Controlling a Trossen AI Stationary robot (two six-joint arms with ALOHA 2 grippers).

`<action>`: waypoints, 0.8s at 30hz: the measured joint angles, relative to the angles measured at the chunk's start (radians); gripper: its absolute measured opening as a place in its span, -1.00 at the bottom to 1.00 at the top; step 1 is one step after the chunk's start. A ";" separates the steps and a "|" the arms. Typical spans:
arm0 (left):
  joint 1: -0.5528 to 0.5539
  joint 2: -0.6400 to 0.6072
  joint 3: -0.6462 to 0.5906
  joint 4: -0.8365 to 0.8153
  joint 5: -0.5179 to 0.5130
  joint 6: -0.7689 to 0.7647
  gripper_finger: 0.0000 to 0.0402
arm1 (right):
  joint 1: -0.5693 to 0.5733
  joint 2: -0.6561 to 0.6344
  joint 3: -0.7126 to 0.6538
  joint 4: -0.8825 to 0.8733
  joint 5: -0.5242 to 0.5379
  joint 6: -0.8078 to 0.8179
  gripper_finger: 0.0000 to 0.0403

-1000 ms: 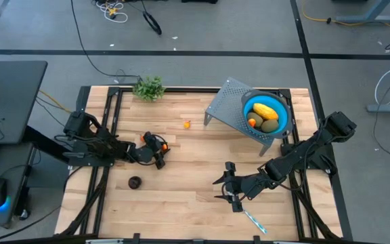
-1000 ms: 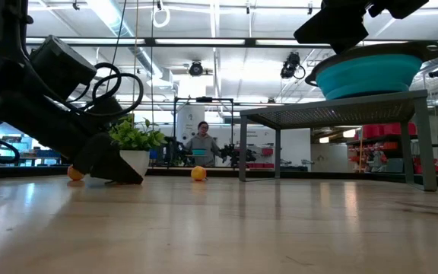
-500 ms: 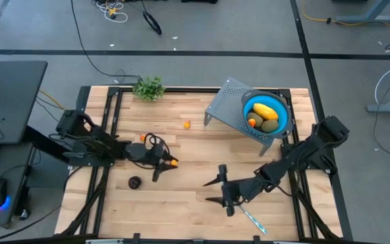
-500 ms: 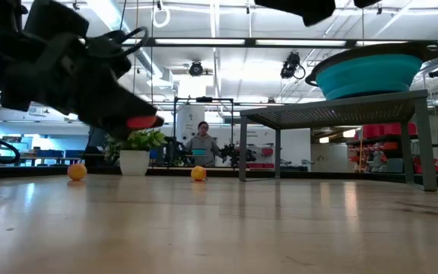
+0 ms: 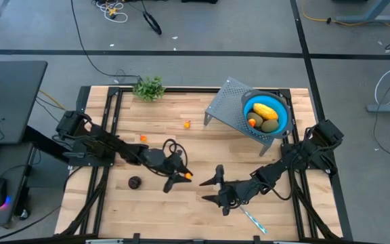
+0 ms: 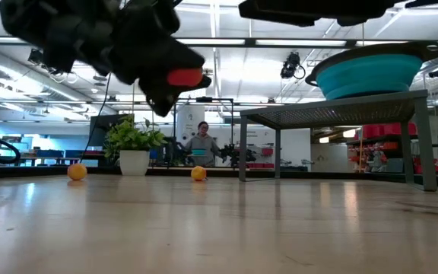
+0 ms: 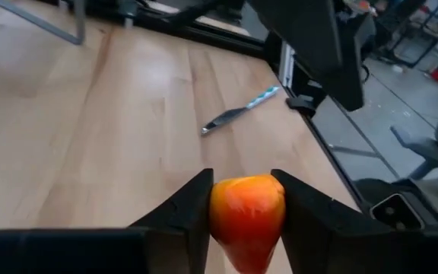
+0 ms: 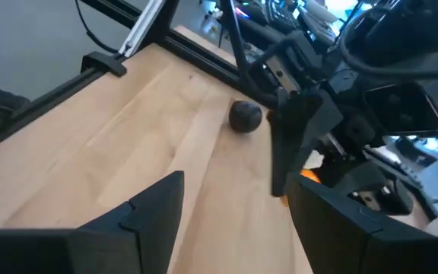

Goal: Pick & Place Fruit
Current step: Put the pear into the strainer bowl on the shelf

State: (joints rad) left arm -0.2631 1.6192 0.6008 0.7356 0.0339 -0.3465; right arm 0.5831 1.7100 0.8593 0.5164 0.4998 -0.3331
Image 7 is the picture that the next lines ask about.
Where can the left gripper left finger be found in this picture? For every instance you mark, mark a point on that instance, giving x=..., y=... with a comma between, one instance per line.
x=181, y=228

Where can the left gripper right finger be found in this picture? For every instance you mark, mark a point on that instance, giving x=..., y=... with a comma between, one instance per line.
x=314, y=228

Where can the grey office chair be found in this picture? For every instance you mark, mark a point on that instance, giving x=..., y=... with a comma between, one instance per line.
x=428, y=150

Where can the red orange pear-shaped fruit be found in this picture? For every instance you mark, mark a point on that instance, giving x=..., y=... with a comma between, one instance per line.
x=247, y=220

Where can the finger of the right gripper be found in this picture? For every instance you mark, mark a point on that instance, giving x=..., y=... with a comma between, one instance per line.
x=302, y=30
x=350, y=57

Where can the grey smartphone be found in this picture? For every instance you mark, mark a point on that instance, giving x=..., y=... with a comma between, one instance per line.
x=395, y=211

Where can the silver frame bracket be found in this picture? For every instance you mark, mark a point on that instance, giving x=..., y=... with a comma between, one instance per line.
x=287, y=64

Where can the black table clamp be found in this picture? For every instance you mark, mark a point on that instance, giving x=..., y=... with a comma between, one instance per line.
x=300, y=104

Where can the grey perforated metal shelf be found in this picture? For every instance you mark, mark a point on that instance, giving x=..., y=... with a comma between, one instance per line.
x=79, y=23

